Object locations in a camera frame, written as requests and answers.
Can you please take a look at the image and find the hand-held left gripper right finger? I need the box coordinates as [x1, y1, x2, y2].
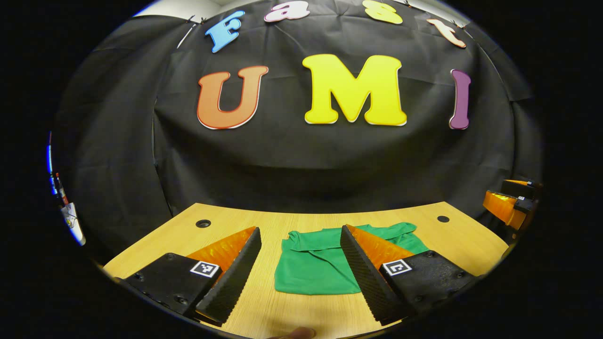
[340, 224, 479, 325]

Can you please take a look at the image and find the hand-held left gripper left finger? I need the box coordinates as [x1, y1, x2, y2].
[118, 226, 262, 326]

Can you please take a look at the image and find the green T-shirt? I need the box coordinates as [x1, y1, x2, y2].
[274, 222, 430, 296]

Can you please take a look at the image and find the black backdrop cloth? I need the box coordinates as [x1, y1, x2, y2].
[52, 0, 542, 257]

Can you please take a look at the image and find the white side table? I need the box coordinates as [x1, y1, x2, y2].
[60, 202, 87, 246]

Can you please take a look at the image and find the computer monitor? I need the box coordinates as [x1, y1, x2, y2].
[46, 132, 54, 194]

